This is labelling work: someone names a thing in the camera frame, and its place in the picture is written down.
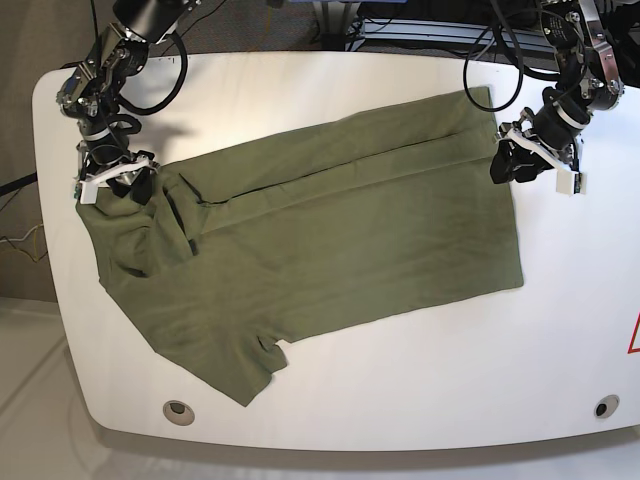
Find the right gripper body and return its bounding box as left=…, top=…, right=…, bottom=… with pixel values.
left=76, top=122, right=155, bottom=188

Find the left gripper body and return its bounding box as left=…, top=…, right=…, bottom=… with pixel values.
left=497, top=102, right=591, bottom=172

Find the olive green T-shirt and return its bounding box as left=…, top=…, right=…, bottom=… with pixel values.
left=76, top=87, right=524, bottom=406

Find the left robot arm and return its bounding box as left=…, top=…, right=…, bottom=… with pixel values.
left=490, top=1, right=624, bottom=195

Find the black bar behind table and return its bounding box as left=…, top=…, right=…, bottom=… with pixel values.
left=60, top=60, right=85, bottom=69

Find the red triangle sticker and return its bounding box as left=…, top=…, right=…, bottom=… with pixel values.
left=627, top=315, right=640, bottom=354

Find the grey metal table leg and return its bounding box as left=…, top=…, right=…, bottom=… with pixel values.
left=312, top=1, right=360, bottom=51

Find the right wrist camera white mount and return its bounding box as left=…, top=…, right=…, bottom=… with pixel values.
left=74, top=150, right=160, bottom=205

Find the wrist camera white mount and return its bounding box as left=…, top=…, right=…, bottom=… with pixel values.
left=490, top=107, right=585, bottom=195
left=74, top=150, right=160, bottom=205

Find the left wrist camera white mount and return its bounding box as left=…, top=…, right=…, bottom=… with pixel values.
left=490, top=107, right=585, bottom=195

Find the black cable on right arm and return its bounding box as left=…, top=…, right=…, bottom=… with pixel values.
left=117, top=27, right=190, bottom=116

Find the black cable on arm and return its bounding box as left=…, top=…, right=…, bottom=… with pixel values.
left=117, top=27, right=190, bottom=116
left=462, top=0, right=561, bottom=113

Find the white floor cable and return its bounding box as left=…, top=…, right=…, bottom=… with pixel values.
left=0, top=225, right=44, bottom=251

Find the black strap at left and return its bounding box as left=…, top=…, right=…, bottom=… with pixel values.
left=0, top=171, right=38, bottom=196

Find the yellow floor cable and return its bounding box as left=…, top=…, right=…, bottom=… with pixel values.
left=0, top=225, right=48, bottom=264

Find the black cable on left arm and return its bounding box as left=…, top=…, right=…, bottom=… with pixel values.
left=462, top=0, right=561, bottom=113

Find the aluminium frame rail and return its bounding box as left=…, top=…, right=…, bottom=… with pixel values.
left=356, top=19, right=554, bottom=59

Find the left table cable grommet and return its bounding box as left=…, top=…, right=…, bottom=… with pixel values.
left=163, top=400, right=195, bottom=426

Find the table cable grommet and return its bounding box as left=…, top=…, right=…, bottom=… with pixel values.
left=594, top=395, right=620, bottom=419
left=163, top=400, right=195, bottom=426

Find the right table cable grommet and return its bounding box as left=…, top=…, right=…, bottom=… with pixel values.
left=594, top=395, right=620, bottom=419

